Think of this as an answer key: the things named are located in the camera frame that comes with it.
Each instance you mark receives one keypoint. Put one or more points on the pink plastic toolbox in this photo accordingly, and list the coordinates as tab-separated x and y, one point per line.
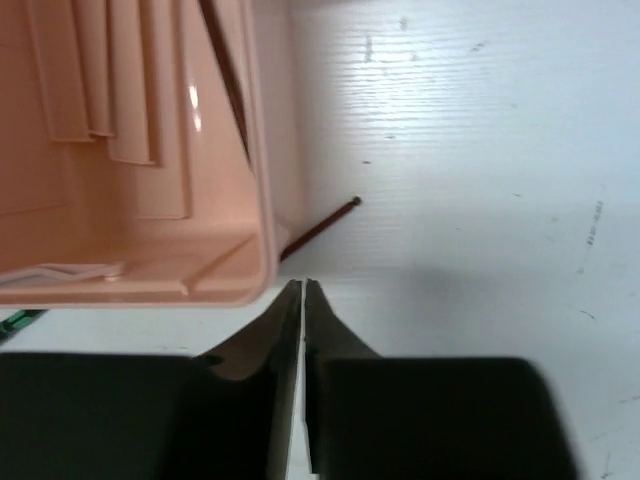
123	175

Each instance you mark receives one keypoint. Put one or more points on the long brown hex key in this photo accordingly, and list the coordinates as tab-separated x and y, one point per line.
320	227

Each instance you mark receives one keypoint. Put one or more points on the short brown hex key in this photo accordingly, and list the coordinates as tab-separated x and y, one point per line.
227	69

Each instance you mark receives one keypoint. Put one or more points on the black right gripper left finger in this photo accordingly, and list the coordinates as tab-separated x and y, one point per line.
223	414

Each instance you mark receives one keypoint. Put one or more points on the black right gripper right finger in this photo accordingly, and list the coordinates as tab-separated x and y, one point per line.
373	417

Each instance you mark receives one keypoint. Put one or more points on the green black precision screwdriver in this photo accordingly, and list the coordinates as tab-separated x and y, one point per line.
13	324

